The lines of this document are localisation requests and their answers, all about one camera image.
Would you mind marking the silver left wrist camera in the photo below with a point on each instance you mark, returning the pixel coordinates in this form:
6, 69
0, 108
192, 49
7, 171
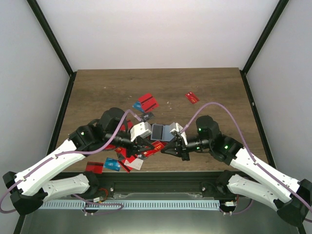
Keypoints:
142, 130

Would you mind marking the black frame post left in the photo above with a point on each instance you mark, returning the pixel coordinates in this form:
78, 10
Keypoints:
36, 9

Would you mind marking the lone red VIP card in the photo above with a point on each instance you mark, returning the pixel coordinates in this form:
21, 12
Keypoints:
192, 97

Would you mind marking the black VIP card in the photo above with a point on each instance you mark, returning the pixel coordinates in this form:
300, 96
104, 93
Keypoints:
147, 116

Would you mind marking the light blue slotted cable duct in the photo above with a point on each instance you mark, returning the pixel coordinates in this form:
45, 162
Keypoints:
206, 205

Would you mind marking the black card holder wallet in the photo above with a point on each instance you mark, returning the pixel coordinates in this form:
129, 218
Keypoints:
166, 136

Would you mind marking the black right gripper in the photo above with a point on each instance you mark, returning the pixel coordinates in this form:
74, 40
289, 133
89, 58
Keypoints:
174, 147

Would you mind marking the white card front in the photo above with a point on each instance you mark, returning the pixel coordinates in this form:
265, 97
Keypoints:
135, 164

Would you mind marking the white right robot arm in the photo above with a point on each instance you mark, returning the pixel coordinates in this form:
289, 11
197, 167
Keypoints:
290, 198

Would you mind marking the red striped card top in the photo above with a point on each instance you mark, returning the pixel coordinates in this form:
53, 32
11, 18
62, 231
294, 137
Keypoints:
145, 98

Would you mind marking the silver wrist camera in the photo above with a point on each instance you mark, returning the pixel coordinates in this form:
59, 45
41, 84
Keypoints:
174, 128
142, 130

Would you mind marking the black card carried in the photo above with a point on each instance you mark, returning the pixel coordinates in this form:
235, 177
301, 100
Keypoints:
157, 131

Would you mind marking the red card front left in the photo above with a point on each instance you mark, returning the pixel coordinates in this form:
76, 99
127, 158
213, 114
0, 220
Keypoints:
95, 167

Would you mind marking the red striped card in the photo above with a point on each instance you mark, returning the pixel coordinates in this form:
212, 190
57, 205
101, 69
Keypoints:
145, 98
149, 104

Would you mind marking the black frame post right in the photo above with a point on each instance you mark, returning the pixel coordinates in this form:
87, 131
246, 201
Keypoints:
276, 14

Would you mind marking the black frame post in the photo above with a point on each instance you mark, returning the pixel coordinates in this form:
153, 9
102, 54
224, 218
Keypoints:
36, 9
276, 14

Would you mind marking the blue card front left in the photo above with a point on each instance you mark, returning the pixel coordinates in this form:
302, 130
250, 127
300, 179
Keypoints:
112, 164

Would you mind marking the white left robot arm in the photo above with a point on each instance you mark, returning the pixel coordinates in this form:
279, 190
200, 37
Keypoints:
34, 186

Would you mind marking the red VIP card front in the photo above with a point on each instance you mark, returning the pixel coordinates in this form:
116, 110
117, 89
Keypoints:
158, 146

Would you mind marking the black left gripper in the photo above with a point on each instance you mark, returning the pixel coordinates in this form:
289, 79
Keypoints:
142, 144

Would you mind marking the blue card under red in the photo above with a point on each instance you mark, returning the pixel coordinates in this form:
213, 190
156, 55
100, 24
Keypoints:
137, 106

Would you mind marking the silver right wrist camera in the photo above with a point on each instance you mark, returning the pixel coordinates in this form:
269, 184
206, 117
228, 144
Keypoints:
174, 128

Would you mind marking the black front frame rail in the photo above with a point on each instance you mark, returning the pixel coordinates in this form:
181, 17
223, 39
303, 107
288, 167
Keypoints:
202, 183

